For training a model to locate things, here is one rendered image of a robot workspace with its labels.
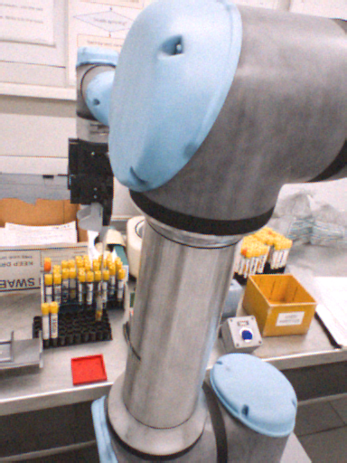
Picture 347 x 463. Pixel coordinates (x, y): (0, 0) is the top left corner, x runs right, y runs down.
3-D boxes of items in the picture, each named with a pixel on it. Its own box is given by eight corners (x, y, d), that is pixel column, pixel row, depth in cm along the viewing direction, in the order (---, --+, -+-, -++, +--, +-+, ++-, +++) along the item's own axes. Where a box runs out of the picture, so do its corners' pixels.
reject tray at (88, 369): (72, 385, 83) (72, 382, 82) (70, 361, 88) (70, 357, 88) (107, 380, 85) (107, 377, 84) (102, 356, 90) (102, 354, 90)
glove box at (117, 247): (89, 288, 112) (90, 259, 107) (80, 245, 132) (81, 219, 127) (134, 285, 116) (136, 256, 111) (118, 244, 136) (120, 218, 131)
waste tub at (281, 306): (261, 338, 102) (269, 306, 98) (239, 305, 114) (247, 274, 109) (308, 335, 106) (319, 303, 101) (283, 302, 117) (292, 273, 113)
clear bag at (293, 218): (278, 253, 143) (292, 205, 135) (242, 232, 155) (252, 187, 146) (321, 239, 158) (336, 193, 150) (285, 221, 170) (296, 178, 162)
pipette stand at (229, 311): (202, 327, 103) (208, 295, 98) (192, 310, 108) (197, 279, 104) (237, 323, 106) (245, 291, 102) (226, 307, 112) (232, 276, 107)
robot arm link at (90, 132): (114, 113, 78) (122, 124, 72) (113, 137, 80) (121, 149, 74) (73, 109, 76) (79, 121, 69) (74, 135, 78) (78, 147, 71)
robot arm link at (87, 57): (79, 48, 64) (71, 42, 71) (79, 121, 69) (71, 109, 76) (128, 54, 66) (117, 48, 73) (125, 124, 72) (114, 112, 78)
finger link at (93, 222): (77, 241, 84) (78, 200, 80) (106, 240, 86) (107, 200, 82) (79, 249, 82) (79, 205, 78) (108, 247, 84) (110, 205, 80)
